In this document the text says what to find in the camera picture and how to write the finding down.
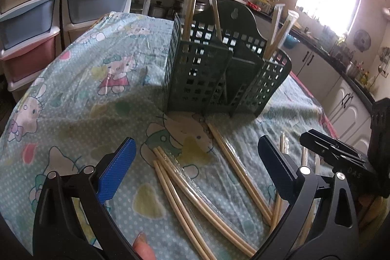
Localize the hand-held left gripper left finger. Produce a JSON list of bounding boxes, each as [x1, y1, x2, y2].
[[32, 138, 142, 260]]

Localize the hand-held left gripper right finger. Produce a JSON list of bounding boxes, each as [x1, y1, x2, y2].
[[250, 135, 366, 260]]

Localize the pile of chopsticks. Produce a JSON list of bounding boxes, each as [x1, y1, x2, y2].
[[152, 123, 323, 260]]

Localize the round wall fan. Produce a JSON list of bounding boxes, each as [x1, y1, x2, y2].
[[353, 29, 371, 53]]

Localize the steel pot on counter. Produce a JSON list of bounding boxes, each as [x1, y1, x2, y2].
[[346, 60, 358, 79]]

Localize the pastel drawer tower cream top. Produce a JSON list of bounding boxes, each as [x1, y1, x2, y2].
[[0, 0, 66, 93]]

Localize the person's left hand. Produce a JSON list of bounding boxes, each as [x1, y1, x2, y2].
[[132, 231, 156, 260]]

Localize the white kitchen cabinets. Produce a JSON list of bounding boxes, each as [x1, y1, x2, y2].
[[244, 1, 390, 154]]

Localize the blue hanging bin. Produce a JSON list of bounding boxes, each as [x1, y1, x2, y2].
[[283, 35, 301, 50]]

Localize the stainless steel pot stack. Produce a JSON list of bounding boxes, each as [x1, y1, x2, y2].
[[172, 0, 207, 13]]

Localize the black power cord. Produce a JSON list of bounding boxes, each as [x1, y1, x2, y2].
[[60, 0, 67, 46]]

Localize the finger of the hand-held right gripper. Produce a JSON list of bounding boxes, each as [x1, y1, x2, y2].
[[300, 135, 366, 175], [308, 130, 360, 157]]

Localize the green plastic utensil basket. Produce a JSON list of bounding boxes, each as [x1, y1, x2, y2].
[[164, 0, 292, 118]]

